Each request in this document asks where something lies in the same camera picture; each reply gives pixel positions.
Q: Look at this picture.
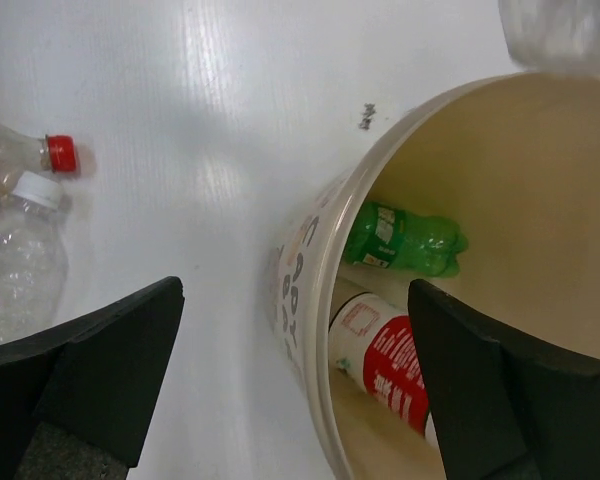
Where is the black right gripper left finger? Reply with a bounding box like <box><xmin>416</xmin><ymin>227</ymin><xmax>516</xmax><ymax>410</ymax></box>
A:
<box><xmin>0</xmin><ymin>276</ymin><xmax>184</xmax><ymax>479</ymax></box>

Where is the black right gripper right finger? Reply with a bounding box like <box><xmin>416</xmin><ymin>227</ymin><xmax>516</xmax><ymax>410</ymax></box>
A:
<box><xmin>408</xmin><ymin>280</ymin><xmax>600</xmax><ymax>479</ymax></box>

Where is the red white label bottle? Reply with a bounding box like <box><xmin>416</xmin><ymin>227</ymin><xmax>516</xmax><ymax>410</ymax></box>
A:
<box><xmin>328</xmin><ymin>292</ymin><xmax>439</xmax><ymax>448</ymax></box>

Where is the green plastic bottle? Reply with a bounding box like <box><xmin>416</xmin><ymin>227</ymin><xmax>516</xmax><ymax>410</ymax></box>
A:
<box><xmin>342</xmin><ymin>201</ymin><xmax>469</xmax><ymax>278</ymax></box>

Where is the long clear bottle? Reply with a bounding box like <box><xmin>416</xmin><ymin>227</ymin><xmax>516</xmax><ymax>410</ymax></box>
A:
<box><xmin>498</xmin><ymin>0</ymin><xmax>600</xmax><ymax>76</ymax></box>

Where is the beige capybara bin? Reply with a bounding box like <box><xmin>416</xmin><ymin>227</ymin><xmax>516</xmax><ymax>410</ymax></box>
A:
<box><xmin>267</xmin><ymin>73</ymin><xmax>600</xmax><ymax>479</ymax></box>

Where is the clear bottle white cap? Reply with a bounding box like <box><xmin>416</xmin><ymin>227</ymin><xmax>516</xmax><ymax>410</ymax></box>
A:
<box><xmin>0</xmin><ymin>172</ymin><xmax>68</xmax><ymax>344</ymax></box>

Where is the red label cola bottle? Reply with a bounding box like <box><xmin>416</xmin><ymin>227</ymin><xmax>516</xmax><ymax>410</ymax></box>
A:
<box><xmin>0</xmin><ymin>124</ymin><xmax>78</xmax><ymax>198</ymax></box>

